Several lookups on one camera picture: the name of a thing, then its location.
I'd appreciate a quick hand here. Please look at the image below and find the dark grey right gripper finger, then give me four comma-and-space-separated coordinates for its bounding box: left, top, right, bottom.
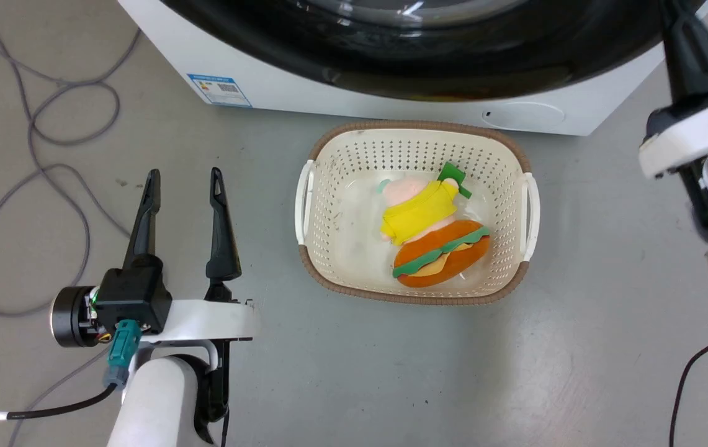
659, 0, 708, 105

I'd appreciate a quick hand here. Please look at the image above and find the grey floor cable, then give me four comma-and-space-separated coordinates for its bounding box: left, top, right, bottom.
0, 3, 143, 447

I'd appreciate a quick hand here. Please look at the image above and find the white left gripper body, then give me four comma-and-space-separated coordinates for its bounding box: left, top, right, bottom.
135, 299, 256, 374

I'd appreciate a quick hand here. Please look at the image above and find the thin black cable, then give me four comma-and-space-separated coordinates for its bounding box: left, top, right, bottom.
669, 336, 708, 447

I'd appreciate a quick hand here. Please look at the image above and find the orange hamburger plush toy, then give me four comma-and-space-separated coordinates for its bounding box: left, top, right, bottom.
392, 219, 491, 289

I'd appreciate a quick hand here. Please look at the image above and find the teal cable connector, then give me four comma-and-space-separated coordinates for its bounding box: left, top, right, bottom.
102, 319, 143, 390

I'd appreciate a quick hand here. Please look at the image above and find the pink doll with yellow shirt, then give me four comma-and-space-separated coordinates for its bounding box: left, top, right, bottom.
376, 162, 473, 246

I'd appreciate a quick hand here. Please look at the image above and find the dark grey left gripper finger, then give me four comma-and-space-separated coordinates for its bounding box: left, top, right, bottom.
122, 168, 163, 271
205, 167, 243, 302

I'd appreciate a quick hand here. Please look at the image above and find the white washing machine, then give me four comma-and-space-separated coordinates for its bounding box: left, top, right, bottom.
117, 0, 708, 137

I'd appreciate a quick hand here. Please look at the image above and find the black cable with white band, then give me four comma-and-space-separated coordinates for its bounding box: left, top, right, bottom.
0, 383, 120, 422

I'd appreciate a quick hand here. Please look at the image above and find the dark round washing machine door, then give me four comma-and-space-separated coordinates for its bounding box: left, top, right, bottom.
158, 0, 708, 102

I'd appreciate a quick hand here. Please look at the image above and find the cream perforated laundry basket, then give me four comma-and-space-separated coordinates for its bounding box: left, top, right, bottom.
294, 120, 541, 306

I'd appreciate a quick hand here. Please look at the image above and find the white basket handle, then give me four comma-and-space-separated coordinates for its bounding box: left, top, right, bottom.
521, 172, 541, 263
294, 160, 316, 246

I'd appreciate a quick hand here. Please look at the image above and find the round white drain filter cover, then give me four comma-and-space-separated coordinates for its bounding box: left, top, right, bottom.
481, 101, 567, 133

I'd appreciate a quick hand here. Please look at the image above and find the blue white energy label sticker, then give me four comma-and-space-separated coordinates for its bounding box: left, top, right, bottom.
187, 73, 254, 109

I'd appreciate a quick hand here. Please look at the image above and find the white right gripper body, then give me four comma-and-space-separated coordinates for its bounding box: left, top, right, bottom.
639, 84, 708, 182

